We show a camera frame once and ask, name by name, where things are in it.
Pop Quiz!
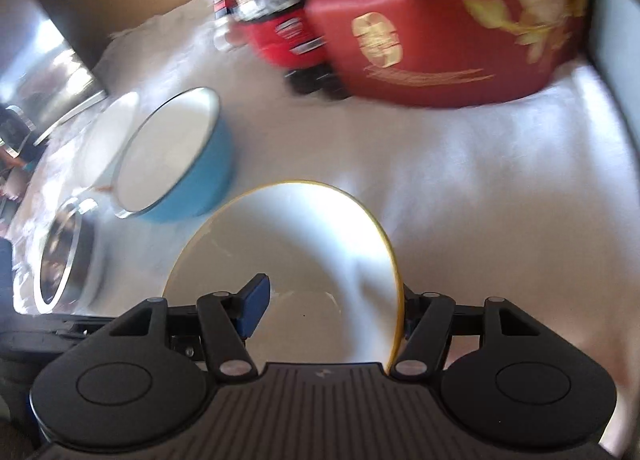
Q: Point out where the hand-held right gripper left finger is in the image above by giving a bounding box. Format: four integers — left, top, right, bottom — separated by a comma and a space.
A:
108, 273, 271, 384

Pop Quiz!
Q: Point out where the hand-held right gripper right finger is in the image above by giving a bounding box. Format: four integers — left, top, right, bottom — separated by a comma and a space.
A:
389, 284, 544, 382

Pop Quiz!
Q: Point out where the yellow-rimmed white plate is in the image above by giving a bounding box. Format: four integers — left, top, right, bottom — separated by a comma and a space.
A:
162, 181, 405, 374

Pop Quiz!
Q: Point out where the blue enamel bowl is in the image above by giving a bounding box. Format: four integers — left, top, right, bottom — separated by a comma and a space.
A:
111, 87, 236, 224

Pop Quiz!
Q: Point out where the plain white plate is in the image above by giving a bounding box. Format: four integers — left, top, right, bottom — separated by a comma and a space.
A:
82, 90, 142, 192

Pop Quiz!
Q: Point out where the stainless steel bowl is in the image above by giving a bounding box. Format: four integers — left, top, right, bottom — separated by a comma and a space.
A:
32, 197, 99, 316

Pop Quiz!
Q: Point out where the white textured cloth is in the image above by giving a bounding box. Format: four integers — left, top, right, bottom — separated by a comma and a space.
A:
10, 0, 640, 443

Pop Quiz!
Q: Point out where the flat screen television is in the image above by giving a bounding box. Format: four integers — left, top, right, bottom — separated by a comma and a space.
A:
0, 15, 109, 147

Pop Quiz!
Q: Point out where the red gold-printed gift box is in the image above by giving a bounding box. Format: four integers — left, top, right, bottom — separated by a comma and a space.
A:
260, 0, 597, 109

